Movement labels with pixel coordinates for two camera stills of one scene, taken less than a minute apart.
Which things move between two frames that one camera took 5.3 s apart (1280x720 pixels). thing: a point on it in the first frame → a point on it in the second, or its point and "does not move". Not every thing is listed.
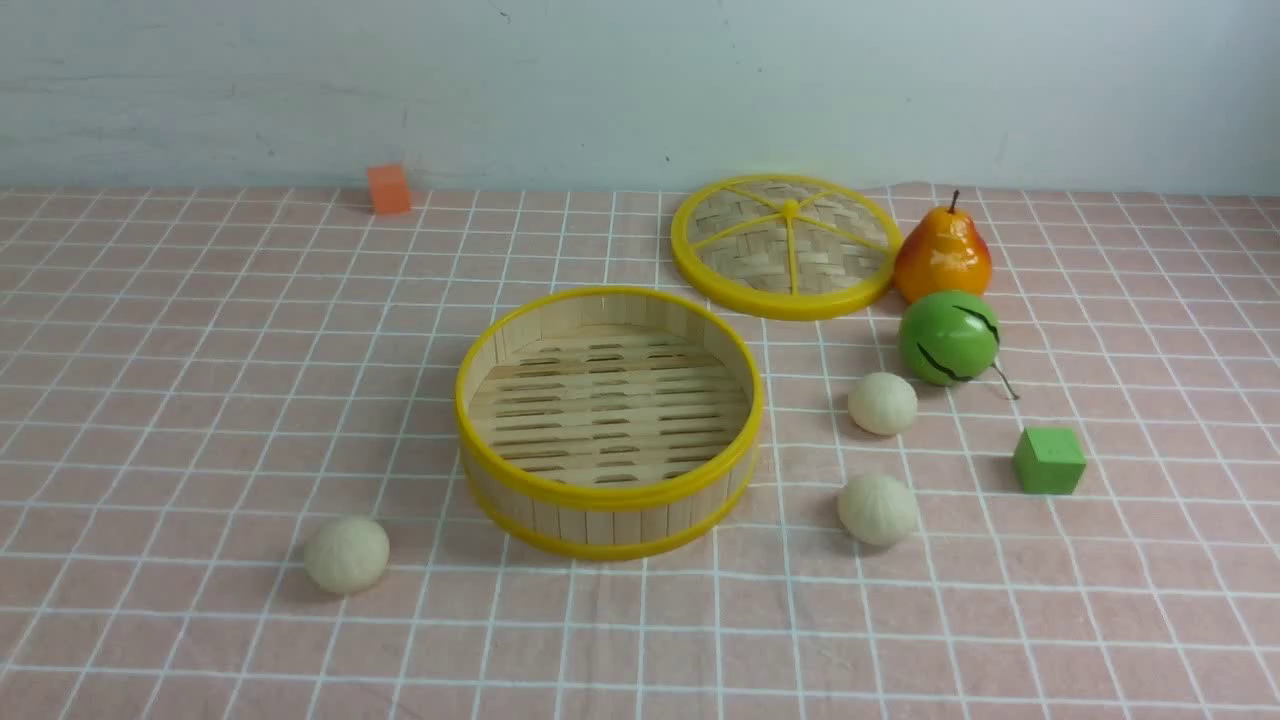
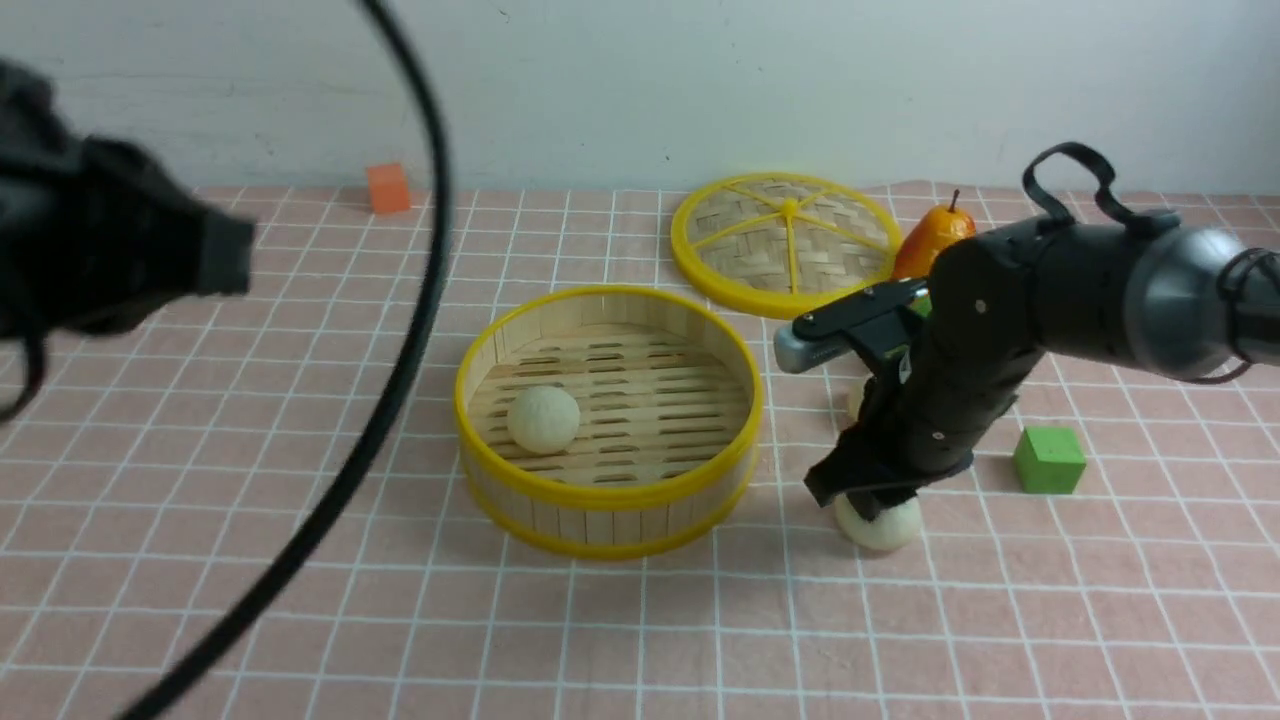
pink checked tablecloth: x=195 y=382 does not move
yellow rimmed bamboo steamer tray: x=610 y=423 does not move
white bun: x=878 y=510 does not move
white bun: x=347 y=555 → x=543 y=420
